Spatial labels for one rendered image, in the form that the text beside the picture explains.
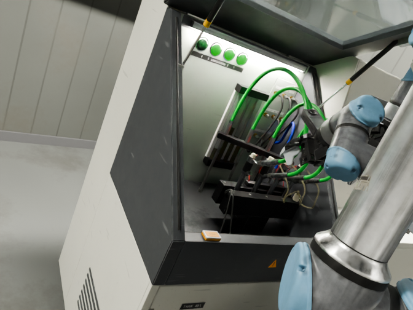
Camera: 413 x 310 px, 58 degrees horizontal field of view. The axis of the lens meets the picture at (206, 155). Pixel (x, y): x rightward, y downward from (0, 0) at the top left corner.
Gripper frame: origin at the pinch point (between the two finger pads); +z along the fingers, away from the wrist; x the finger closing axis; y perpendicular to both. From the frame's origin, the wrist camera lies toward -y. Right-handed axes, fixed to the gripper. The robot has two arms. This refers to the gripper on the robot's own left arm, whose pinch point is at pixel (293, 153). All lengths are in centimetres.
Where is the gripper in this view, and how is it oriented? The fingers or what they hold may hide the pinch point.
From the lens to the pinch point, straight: 116.7
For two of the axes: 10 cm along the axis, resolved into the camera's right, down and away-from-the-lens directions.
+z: -2.7, 3.4, 9.0
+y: 0.4, 9.4, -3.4
